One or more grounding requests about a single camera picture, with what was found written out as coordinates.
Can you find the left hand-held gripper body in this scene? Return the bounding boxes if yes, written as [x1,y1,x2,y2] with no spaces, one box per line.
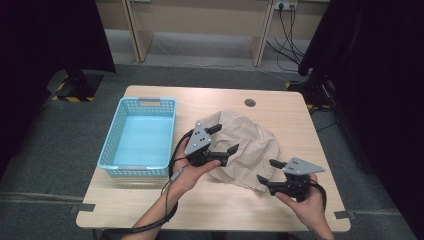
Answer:
[183,121,231,168]

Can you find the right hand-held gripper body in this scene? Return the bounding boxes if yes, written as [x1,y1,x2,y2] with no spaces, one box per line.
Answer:
[267,157,326,203]

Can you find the beige shirt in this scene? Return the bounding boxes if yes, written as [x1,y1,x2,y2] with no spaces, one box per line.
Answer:
[194,110,282,194]

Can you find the blue plastic basket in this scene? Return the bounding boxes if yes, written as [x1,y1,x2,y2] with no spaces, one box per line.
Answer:
[96,96,178,177]

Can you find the person's right hand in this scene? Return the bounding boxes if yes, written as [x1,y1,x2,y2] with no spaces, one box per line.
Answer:
[274,173,330,232]

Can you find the person's left hand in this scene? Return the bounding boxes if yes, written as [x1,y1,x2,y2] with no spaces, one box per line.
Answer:
[166,138,222,198]

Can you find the black stand base yellow tape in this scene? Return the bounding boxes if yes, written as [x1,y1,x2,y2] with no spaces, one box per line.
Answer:
[285,67,338,114]

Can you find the black curtain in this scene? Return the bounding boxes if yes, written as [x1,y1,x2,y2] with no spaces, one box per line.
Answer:
[0,0,117,178]
[297,0,424,240]

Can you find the black stand base striped tape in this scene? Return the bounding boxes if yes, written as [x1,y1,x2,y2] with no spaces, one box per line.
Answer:
[46,68,105,104]

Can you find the right hand-held gripper black cable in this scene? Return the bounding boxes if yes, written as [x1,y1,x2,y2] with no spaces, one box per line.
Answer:
[309,179,328,213]

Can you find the hand-held gripper black cable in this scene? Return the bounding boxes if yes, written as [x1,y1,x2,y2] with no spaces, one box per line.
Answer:
[309,179,328,213]
[99,128,196,236]

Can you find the white floor cable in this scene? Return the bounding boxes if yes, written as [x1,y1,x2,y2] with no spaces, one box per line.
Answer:
[155,42,303,85]

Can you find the left hand-held gripper black cable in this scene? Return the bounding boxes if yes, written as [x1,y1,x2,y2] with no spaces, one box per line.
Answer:
[99,128,196,236]

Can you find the beige wooden desk frame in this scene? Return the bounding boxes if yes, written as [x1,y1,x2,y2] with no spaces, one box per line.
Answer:
[120,0,280,68]

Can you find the black power cables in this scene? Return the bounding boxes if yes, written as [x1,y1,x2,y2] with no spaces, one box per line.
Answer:
[265,4,306,73]

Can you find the white wall power socket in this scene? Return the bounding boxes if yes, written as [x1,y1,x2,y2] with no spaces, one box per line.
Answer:
[274,0,299,11]

